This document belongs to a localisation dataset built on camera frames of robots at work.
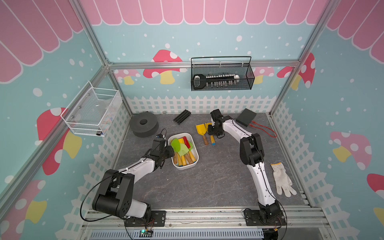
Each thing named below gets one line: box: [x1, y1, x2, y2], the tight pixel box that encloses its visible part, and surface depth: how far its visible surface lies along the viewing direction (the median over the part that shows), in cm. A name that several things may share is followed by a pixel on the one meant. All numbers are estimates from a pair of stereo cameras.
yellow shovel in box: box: [178, 138, 187, 166], surface depth 96 cm
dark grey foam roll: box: [129, 112, 159, 138], surface depth 109 cm
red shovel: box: [182, 136, 191, 149], surface depth 102 cm
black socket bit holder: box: [192, 74, 240, 91], surface depth 91 cm
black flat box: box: [235, 108, 257, 127], surface depth 122 cm
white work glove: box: [270, 162, 297, 198], surface depth 87 cm
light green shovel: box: [177, 143, 194, 164], surface depth 98 cm
